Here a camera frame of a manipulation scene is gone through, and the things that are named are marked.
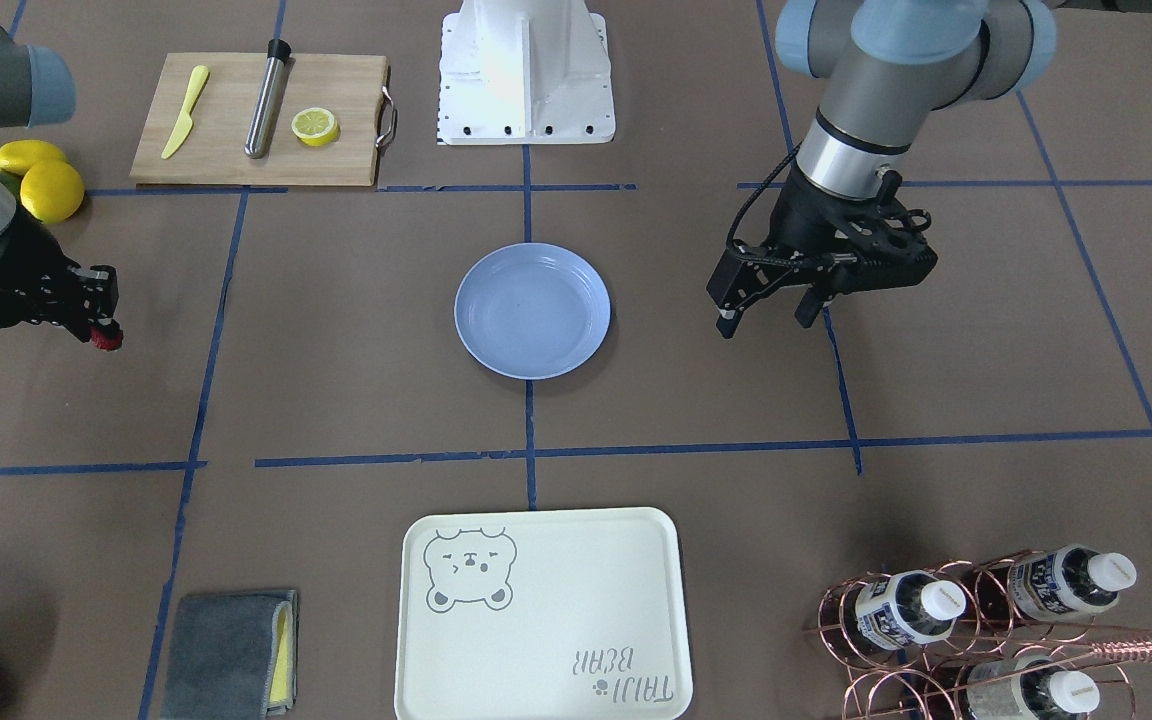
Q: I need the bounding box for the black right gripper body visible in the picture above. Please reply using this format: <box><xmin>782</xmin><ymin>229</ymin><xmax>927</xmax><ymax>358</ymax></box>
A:
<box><xmin>0</xmin><ymin>205</ymin><xmax>118</xmax><ymax>329</ymax></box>

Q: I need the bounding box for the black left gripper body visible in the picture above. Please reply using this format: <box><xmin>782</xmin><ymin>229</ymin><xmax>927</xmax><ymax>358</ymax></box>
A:
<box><xmin>768</xmin><ymin>162</ymin><xmax>940</xmax><ymax>296</ymax></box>

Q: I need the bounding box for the red strawberry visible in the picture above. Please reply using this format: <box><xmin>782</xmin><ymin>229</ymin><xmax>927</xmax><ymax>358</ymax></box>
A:
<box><xmin>90</xmin><ymin>323</ymin><xmax>124</xmax><ymax>353</ymax></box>

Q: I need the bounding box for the blue round plate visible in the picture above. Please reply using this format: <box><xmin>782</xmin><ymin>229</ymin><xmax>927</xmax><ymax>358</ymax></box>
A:
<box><xmin>453</xmin><ymin>242</ymin><xmax>612</xmax><ymax>381</ymax></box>

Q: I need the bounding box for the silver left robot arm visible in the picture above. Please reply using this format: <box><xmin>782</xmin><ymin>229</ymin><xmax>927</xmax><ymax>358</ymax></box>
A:
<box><xmin>765</xmin><ymin>1</ymin><xmax>1058</xmax><ymax>327</ymax></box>

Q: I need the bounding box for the yellow lemon front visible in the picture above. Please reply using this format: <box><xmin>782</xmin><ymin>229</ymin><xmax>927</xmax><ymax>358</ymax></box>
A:
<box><xmin>18</xmin><ymin>160</ymin><xmax>86</xmax><ymax>225</ymax></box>

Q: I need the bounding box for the yellow lemon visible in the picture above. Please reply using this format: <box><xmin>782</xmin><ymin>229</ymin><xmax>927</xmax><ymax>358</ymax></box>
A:
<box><xmin>18</xmin><ymin>160</ymin><xmax>86</xmax><ymax>225</ymax></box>
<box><xmin>0</xmin><ymin>138</ymin><xmax>68</xmax><ymax>177</ymax></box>

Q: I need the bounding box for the yellow lemon back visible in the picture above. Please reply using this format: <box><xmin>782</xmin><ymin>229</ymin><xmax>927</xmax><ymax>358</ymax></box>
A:
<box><xmin>0</xmin><ymin>138</ymin><xmax>68</xmax><ymax>177</ymax></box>

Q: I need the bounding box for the yellow plastic knife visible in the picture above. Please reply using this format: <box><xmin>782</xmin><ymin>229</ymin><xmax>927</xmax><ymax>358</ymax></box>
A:
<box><xmin>160</xmin><ymin>65</ymin><xmax>210</xmax><ymax>160</ymax></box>

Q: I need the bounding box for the lemon half slice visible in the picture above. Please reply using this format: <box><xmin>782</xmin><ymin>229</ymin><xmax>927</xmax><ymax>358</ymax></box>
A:
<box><xmin>291</xmin><ymin>108</ymin><xmax>340</xmax><ymax>147</ymax></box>

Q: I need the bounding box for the wooden cutting board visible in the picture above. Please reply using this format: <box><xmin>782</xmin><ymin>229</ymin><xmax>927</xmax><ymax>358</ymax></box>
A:
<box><xmin>129</xmin><ymin>52</ymin><xmax>391</xmax><ymax>188</ymax></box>

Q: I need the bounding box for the drink bottle back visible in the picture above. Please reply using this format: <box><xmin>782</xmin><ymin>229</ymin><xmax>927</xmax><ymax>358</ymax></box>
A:
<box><xmin>841</xmin><ymin>570</ymin><xmax>968</xmax><ymax>655</ymax></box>

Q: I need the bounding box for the drink bottle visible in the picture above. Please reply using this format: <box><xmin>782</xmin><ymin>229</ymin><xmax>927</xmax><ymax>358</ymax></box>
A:
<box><xmin>841</xmin><ymin>570</ymin><xmax>968</xmax><ymax>655</ymax></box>
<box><xmin>1005</xmin><ymin>544</ymin><xmax>1138</xmax><ymax>623</ymax></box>
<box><xmin>963</xmin><ymin>655</ymin><xmax>1101</xmax><ymax>719</ymax></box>

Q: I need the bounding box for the grey yellow folded cloth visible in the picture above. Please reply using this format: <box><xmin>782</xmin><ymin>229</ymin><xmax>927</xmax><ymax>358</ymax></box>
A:
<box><xmin>159</xmin><ymin>588</ymin><xmax>300</xmax><ymax>719</ymax></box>

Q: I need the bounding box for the cream bear tray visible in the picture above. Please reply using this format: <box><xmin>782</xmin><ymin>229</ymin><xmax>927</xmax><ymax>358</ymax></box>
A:
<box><xmin>394</xmin><ymin>507</ymin><xmax>694</xmax><ymax>719</ymax></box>

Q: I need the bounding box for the drink bottle front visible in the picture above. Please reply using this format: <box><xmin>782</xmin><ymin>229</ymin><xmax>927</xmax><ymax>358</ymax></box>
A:
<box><xmin>963</xmin><ymin>655</ymin><xmax>1101</xmax><ymax>719</ymax></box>

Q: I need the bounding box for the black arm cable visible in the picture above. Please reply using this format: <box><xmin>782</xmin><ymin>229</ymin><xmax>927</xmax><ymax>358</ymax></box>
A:
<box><xmin>726</xmin><ymin>145</ymin><xmax>799</xmax><ymax>251</ymax></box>

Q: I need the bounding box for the steel black-tipped knife handle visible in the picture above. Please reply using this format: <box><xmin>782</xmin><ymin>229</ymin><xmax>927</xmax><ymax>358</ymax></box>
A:
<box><xmin>244</xmin><ymin>38</ymin><xmax>291</xmax><ymax>159</ymax></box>

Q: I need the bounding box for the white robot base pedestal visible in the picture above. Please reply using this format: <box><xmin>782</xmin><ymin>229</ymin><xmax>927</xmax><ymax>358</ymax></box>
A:
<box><xmin>435</xmin><ymin>1</ymin><xmax>617</xmax><ymax>146</ymax></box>

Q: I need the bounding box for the copper wire bottle rack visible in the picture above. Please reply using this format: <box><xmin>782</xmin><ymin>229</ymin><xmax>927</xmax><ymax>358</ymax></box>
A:
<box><xmin>803</xmin><ymin>552</ymin><xmax>1152</xmax><ymax>719</ymax></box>

